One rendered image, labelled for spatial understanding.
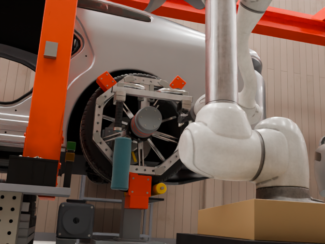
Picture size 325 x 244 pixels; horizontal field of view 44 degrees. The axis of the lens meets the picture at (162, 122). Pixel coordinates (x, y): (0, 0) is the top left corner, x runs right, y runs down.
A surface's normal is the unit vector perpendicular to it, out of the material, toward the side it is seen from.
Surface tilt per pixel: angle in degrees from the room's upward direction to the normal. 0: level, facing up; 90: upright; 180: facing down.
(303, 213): 90
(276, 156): 91
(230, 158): 113
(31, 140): 90
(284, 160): 90
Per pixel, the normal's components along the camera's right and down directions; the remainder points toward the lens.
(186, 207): 0.26, -0.22
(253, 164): 0.34, 0.31
